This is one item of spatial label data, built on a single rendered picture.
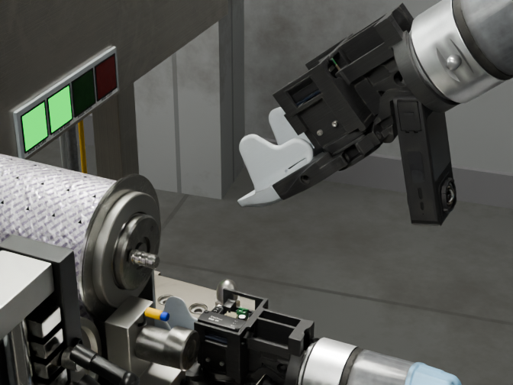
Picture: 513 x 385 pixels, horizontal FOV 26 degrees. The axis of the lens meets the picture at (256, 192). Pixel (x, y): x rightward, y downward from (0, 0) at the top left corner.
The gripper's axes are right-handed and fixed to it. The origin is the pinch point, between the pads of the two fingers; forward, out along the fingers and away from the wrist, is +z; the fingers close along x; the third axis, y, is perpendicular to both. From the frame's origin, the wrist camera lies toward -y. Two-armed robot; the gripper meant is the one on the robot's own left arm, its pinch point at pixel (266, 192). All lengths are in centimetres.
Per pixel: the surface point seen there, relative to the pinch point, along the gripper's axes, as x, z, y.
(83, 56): -46, 45, 21
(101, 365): 27.2, -0.7, 0.5
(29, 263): 27.5, -1.5, 8.8
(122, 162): -79, 81, 4
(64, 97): -39, 47, 18
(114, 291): 1.6, 20.4, -0.7
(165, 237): -182, 176, -30
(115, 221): 0.6, 15.7, 4.9
